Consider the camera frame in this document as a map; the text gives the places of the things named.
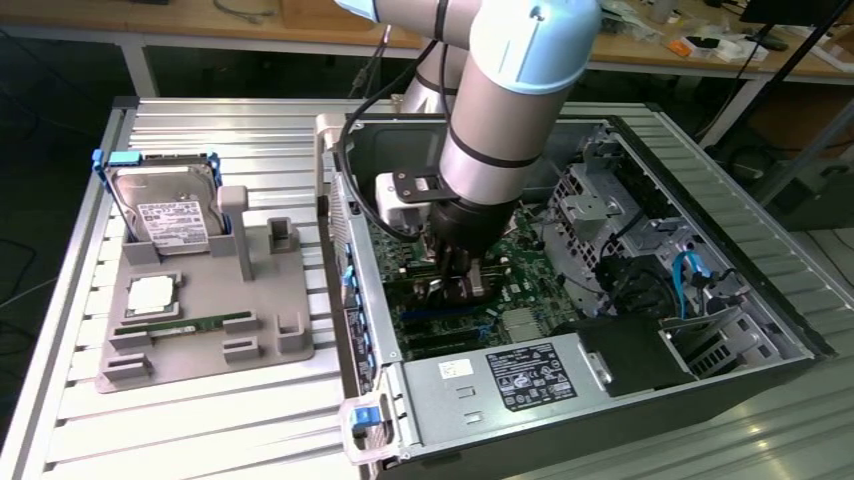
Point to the blue card retention clip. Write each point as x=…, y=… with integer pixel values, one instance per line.
x=347, y=277

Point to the silver hard disk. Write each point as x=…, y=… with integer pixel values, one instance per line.
x=167, y=220

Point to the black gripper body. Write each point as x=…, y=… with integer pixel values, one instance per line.
x=470, y=225

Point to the black monitor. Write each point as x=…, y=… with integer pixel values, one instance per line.
x=801, y=10

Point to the wooden workbench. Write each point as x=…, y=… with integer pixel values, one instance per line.
x=80, y=15

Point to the small orange box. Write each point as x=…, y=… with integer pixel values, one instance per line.
x=677, y=48

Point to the grey parts rack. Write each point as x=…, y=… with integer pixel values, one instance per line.
x=214, y=295

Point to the open black PC case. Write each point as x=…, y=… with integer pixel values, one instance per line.
x=667, y=425

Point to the green RAM stick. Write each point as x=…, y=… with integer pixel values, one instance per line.
x=200, y=324

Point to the blue expansion slot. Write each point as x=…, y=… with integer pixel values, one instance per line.
x=434, y=316

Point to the blue case latch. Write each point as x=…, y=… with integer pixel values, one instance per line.
x=366, y=420

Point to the silver CPU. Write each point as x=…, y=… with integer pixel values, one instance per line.
x=154, y=295

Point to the black stand pole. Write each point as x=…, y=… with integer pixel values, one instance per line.
x=798, y=55

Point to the green motherboard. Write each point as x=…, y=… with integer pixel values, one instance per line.
x=534, y=280

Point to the silver chipset heat sink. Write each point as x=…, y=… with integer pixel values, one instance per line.
x=523, y=324

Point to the blue disk caddy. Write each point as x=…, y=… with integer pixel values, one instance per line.
x=127, y=159

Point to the black computer tower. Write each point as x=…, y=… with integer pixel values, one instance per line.
x=821, y=200

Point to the grey power supply unit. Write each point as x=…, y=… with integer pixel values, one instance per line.
x=454, y=405

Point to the silver disk bay cage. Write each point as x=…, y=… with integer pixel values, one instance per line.
x=581, y=205

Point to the black air shroud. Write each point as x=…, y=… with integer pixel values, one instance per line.
x=623, y=357

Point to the white box black insert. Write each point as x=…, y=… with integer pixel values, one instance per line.
x=734, y=50

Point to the black expansion slot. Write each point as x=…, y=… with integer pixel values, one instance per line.
x=443, y=340

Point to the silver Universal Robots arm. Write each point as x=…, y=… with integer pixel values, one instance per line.
x=494, y=125

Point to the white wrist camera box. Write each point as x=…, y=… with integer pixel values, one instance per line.
x=394, y=210

